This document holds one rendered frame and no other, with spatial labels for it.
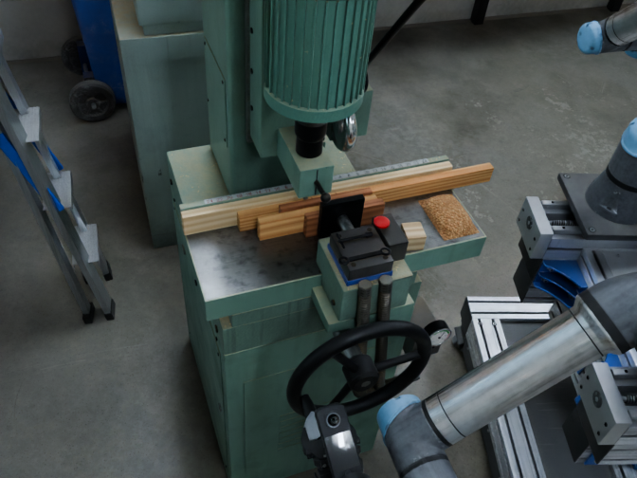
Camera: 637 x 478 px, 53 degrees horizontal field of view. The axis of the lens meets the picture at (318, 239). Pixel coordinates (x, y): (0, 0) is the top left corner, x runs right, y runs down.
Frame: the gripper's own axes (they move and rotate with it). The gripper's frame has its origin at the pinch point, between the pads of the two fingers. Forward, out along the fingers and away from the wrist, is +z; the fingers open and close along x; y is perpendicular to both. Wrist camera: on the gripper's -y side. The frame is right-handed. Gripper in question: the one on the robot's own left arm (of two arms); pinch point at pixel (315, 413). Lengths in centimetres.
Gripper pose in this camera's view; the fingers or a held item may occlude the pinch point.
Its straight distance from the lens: 115.2
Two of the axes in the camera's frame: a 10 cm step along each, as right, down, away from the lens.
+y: 1.3, 9.3, 3.4
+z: -2.8, -2.9, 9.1
